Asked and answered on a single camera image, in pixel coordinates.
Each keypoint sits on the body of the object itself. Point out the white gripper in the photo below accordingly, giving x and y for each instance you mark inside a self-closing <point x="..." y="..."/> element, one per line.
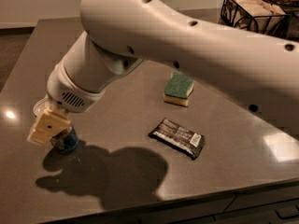
<point x="66" y="94"/>

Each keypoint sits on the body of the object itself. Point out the red bull can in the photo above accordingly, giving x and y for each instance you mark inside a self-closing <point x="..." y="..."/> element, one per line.
<point x="67" y="140"/>

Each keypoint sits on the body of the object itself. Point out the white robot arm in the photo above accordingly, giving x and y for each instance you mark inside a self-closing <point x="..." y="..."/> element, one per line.
<point x="249" y="68"/>

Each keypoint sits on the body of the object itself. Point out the green yellow sponge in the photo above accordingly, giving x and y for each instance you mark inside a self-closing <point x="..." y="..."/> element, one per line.
<point x="178" y="89"/>

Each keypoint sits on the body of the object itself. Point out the black candy bar wrapper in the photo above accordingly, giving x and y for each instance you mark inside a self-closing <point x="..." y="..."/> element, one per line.
<point x="179" y="137"/>

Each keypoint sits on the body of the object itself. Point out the white napkins in basket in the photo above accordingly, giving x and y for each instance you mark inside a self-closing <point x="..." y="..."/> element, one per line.
<point x="257" y="8"/>

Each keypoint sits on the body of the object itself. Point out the drawer handle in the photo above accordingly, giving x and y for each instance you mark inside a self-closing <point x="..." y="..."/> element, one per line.
<point x="288" y="212"/>

